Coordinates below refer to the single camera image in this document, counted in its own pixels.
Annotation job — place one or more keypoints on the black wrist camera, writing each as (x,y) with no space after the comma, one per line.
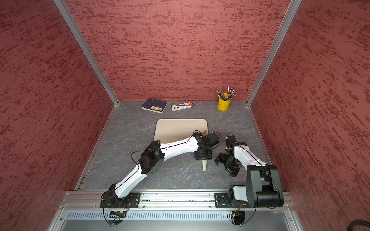
(213,140)
(231,142)

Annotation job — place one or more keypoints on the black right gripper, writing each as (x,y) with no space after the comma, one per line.
(234,170)

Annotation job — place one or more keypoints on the yellow pen bucket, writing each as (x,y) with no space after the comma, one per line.
(223,105)

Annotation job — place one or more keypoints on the aluminium left corner post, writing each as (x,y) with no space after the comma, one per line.
(71,23)

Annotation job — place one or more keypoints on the aluminium right corner post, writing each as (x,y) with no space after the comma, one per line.
(283,28)

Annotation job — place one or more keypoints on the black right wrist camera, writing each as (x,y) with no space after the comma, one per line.
(231,142)

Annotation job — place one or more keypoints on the knife with cream handle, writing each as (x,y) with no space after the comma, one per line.
(204,161)

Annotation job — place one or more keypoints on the pens in bucket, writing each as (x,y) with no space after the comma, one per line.
(228,95)

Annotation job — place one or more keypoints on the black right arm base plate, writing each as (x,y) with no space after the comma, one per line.
(223,200)

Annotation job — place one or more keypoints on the dark purple book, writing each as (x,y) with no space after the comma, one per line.
(154,105)

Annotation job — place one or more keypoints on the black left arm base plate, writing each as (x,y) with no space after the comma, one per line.
(110,200)

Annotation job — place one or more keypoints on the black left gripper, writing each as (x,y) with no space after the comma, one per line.
(209,156)

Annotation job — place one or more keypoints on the aluminium corner post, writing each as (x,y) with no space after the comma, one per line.
(283,28)
(71,23)

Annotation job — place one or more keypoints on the white blue pen box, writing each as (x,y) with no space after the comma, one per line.
(183,106)

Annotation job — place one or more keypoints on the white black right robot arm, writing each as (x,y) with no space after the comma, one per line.
(263,187)

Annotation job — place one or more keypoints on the aluminium front rail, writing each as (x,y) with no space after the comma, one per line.
(182,200)

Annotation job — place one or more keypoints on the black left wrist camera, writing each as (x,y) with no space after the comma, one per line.
(213,140)

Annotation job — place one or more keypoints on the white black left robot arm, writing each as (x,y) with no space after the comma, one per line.
(153,157)

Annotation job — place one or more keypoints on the beige cutting board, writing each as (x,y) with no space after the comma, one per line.
(171,130)

